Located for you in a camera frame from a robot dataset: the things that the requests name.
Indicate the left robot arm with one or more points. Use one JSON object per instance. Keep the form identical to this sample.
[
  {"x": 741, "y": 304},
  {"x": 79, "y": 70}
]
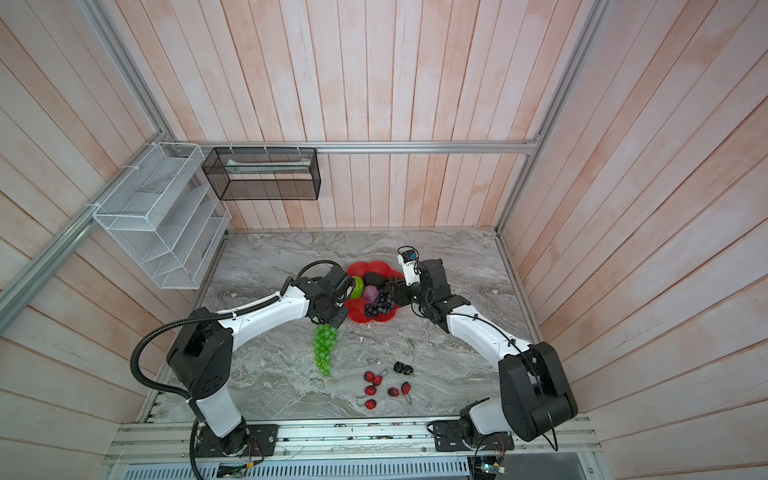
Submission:
[{"x": 201, "y": 355}]

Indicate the white slotted cable duct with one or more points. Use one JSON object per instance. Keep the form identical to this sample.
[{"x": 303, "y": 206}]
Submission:
[{"x": 381, "y": 468}]

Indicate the green grape bunch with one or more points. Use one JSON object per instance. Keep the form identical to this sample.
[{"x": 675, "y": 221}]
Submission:
[{"x": 324, "y": 346}]

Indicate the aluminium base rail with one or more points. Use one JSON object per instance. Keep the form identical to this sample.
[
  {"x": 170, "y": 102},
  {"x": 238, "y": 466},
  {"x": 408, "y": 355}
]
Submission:
[{"x": 344, "y": 439}]

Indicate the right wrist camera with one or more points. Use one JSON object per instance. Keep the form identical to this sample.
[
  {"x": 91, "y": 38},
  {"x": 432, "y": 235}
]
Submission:
[{"x": 408, "y": 259}]

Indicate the dark blackberry pair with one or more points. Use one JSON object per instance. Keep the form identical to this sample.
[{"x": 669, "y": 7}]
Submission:
[{"x": 402, "y": 368}]

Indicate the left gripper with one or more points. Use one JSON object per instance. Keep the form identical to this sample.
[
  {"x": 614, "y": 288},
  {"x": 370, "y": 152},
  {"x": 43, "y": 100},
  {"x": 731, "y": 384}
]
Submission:
[{"x": 343, "y": 312}]

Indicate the dark avocado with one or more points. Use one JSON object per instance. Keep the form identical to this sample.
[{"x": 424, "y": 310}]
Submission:
[{"x": 375, "y": 279}]

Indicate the black grape bunch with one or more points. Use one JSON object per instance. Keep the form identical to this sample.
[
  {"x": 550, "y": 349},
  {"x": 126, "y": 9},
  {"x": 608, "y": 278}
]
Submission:
[{"x": 382, "y": 306}]

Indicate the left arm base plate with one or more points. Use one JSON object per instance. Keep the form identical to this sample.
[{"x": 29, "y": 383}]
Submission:
[{"x": 252, "y": 440}]

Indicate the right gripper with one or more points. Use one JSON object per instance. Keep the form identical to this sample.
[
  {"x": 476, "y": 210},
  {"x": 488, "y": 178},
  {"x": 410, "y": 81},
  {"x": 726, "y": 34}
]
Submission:
[{"x": 400, "y": 293}]

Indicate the black wire mesh basket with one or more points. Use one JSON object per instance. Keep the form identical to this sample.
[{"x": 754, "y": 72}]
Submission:
[{"x": 263, "y": 173}]

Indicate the red flower-shaped fruit bowl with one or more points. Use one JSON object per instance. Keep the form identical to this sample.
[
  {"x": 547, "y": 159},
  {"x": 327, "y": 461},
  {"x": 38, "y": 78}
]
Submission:
[{"x": 356, "y": 306}]

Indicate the red cherry right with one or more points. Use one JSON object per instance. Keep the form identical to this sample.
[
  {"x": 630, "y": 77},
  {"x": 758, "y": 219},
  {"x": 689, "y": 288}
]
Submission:
[{"x": 405, "y": 390}]

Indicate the red cherry pair upper left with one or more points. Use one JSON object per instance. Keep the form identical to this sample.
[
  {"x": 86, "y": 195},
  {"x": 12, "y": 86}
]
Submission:
[{"x": 375, "y": 379}]

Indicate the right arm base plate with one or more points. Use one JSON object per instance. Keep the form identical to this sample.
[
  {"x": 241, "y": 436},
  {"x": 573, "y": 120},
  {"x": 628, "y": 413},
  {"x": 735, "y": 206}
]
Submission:
[{"x": 460, "y": 435}]

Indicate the purple fig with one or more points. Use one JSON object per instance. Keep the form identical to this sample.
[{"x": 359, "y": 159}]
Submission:
[{"x": 370, "y": 294}]

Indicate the green bumpy round fruit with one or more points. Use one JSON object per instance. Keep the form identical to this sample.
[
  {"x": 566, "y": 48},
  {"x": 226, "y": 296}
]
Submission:
[{"x": 358, "y": 288}]

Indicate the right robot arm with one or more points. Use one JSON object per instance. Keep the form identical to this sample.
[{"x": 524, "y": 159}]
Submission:
[{"x": 534, "y": 397}]

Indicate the green circuit board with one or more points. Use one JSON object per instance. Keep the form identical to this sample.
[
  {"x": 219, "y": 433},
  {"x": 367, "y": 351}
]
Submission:
[{"x": 233, "y": 470}]

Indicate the white wire mesh shelf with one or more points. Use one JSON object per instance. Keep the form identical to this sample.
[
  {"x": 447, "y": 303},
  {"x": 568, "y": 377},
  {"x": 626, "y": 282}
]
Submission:
[{"x": 169, "y": 222}]

